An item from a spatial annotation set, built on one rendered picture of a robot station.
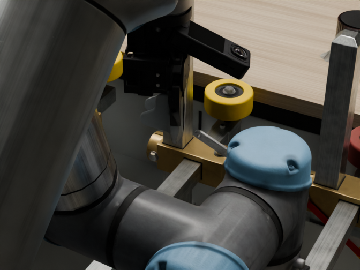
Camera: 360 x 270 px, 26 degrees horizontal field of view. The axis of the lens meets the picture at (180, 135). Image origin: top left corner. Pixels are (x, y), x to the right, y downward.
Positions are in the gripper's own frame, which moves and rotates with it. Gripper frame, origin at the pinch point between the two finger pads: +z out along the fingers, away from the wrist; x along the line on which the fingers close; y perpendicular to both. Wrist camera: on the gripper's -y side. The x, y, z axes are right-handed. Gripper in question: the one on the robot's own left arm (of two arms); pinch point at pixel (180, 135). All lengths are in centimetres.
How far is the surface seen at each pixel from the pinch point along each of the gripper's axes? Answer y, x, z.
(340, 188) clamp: -23.4, 1.3, 6.2
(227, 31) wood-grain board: -3.4, -39.2, 3.2
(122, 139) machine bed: 16.9, -36.0, 27.2
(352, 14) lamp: -22.4, -6.4, -17.5
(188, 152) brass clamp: -0.4, -6.2, 7.5
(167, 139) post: 3.1, -7.8, 6.4
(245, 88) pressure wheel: -8.2, -18.3, 2.5
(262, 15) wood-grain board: -9.5, -47.1, 3.2
